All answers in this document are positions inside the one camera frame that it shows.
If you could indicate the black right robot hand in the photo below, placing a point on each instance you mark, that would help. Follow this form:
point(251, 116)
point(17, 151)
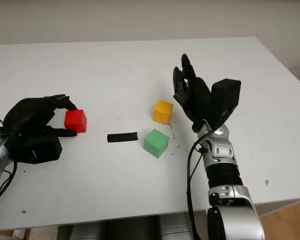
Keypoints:
point(200, 100)

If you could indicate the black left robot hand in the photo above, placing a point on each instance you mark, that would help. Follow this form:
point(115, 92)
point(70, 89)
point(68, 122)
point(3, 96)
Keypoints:
point(27, 115)

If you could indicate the yellow cube block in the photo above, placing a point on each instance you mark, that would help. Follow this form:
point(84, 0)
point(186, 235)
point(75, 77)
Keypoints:
point(163, 112)

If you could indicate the red cube block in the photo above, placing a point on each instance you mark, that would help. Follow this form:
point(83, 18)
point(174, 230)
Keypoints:
point(75, 121)

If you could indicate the green cube block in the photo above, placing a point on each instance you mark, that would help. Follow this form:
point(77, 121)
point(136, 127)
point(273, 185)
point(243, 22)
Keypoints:
point(155, 143)

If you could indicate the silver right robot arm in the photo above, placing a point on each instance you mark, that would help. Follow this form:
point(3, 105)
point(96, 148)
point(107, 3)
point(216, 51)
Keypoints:
point(221, 150)

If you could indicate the black tape strip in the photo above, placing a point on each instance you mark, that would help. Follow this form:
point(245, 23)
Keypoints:
point(122, 137)

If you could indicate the small brown scrap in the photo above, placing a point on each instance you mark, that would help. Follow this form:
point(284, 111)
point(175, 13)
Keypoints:
point(23, 211)

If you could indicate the small tan scrap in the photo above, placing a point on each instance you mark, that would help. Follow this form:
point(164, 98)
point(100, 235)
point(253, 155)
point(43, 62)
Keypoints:
point(266, 182)

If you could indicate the grey robot torso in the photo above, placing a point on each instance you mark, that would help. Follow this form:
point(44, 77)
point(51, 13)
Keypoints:
point(130, 230)

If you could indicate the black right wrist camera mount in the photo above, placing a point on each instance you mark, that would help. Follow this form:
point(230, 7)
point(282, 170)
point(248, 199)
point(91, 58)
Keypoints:
point(225, 95)

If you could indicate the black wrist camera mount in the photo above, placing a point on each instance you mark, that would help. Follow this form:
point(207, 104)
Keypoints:
point(35, 150)
point(225, 95)

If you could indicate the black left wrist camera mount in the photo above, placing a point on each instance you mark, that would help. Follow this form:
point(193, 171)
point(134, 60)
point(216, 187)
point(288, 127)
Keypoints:
point(35, 150)

